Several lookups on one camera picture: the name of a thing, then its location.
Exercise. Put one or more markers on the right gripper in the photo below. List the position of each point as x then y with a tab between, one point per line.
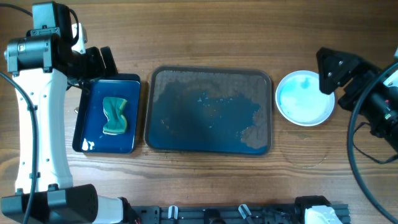
361	71

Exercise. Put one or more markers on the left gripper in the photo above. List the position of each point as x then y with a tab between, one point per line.
99	69

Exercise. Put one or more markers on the white plate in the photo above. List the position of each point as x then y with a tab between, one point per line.
299	99

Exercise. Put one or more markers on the green yellow sponge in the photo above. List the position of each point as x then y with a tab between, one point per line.
113	109

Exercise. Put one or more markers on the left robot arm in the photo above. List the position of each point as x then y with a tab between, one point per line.
42	66

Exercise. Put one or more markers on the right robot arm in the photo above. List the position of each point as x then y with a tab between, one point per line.
371	97

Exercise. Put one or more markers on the black water tray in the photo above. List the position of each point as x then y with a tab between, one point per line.
89	136

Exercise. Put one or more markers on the dark brown serving tray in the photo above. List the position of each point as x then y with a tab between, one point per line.
204	109

